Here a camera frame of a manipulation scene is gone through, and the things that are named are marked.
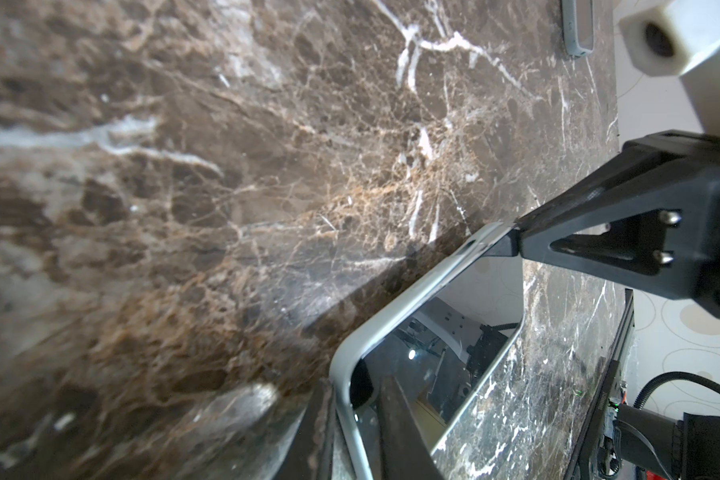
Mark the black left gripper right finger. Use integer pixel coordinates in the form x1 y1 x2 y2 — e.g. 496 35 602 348
378 376 443 480

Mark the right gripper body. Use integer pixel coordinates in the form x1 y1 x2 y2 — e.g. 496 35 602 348
622 131 720 319

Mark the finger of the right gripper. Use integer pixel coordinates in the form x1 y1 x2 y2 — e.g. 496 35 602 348
517 161 708 299

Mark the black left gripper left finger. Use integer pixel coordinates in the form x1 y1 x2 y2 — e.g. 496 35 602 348
273 380 336 480

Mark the silver phone dark screen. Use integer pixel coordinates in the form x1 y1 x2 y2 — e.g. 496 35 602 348
330 222 524 479

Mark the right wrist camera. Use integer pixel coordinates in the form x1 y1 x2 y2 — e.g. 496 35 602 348
618 1 720 137

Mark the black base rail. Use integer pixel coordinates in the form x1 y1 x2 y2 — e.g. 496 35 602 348
563 288 634 479

